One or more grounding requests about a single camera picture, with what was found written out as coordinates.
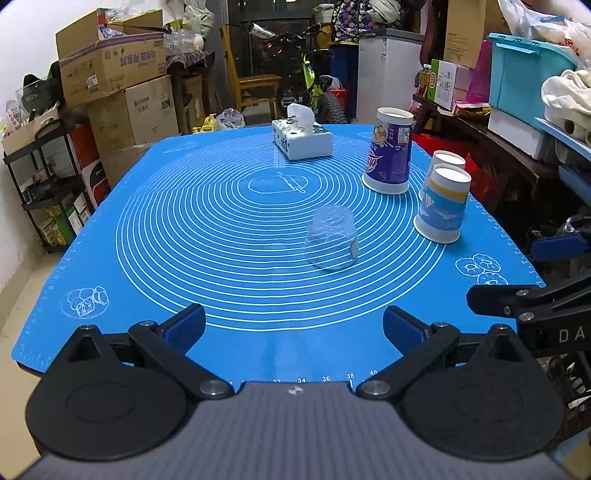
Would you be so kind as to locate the crumpled plastic bag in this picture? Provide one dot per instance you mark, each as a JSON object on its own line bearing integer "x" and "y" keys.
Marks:
{"x": 230, "y": 118}

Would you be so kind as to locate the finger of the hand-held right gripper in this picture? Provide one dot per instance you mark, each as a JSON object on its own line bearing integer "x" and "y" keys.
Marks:
{"x": 556, "y": 247}
{"x": 494, "y": 300}

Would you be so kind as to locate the white cloth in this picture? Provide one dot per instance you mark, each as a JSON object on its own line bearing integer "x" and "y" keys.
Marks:
{"x": 565, "y": 94}

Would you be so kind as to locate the black metal shelf rack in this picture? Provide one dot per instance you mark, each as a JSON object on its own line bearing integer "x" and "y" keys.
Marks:
{"x": 51, "y": 184}

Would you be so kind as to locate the wooden chair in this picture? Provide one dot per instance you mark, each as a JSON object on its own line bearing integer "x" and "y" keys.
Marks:
{"x": 251, "y": 83}

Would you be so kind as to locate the green and white box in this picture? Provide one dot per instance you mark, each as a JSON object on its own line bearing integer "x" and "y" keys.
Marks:
{"x": 445, "y": 85}

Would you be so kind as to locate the large plain cardboard box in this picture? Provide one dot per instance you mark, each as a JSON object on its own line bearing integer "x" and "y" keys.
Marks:
{"x": 138, "y": 110}

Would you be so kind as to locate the dark wooden side table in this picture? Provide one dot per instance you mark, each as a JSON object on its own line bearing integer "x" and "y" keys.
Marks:
{"x": 503, "y": 170}

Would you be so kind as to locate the pink packet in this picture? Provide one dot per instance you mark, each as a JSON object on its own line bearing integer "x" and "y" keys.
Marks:
{"x": 480, "y": 74}

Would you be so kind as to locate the patterned purple cloth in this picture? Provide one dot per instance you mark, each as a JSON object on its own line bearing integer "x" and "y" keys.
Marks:
{"x": 353, "y": 18}

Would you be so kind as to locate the clear plastic bottles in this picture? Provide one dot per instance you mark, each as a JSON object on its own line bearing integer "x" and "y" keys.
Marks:
{"x": 182, "y": 40}

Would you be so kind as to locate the white plastic bag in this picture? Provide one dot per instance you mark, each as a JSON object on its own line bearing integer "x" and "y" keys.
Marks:
{"x": 540, "y": 21}

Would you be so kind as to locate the red and white box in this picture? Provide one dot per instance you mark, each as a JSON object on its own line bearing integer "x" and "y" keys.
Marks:
{"x": 90, "y": 161}

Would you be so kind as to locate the white tissue box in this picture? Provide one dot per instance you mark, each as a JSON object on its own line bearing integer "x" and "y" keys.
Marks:
{"x": 302, "y": 141}

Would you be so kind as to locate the white paper cup behind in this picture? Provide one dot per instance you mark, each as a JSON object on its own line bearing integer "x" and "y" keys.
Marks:
{"x": 450, "y": 159}

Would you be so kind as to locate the white foam box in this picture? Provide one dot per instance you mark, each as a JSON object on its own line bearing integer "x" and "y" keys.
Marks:
{"x": 517, "y": 134}

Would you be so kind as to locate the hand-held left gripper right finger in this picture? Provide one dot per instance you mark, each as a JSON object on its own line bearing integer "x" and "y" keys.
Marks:
{"x": 403, "y": 328}

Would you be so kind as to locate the tall brown cardboard box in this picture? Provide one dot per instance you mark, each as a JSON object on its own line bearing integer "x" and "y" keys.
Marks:
{"x": 468, "y": 32}

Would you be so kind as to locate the blue and yellow paper cup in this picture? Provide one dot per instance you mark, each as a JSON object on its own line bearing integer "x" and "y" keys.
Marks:
{"x": 442, "y": 207}

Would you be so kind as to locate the black and green bicycle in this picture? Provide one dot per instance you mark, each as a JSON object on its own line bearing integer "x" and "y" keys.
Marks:
{"x": 314, "y": 78}

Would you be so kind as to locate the yellow drink bottle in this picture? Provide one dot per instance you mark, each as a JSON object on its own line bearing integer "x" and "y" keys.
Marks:
{"x": 425, "y": 79}

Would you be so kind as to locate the blue silicone baking mat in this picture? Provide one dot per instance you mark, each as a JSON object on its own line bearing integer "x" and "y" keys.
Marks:
{"x": 207, "y": 240}

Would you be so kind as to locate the open printed cardboard box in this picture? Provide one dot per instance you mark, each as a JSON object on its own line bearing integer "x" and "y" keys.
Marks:
{"x": 111, "y": 69}

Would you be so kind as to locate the light blue storage bin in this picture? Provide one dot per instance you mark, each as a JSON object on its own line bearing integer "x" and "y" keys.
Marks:
{"x": 521, "y": 78}

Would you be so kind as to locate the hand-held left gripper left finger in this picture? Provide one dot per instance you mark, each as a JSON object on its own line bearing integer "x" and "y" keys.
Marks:
{"x": 187, "y": 324}

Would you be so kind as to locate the tall purple paper cup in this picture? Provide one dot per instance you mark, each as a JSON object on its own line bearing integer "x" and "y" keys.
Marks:
{"x": 388, "y": 154}

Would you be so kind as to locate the white chest freezer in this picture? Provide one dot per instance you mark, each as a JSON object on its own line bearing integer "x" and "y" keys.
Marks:
{"x": 385, "y": 74}

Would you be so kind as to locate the clear plastic cup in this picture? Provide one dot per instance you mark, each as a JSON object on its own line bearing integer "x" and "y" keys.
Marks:
{"x": 330, "y": 240}

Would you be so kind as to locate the black helmet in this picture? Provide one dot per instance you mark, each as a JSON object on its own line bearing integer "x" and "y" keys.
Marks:
{"x": 37, "y": 90}

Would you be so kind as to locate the yellow toy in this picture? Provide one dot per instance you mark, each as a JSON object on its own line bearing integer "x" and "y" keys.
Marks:
{"x": 206, "y": 123}

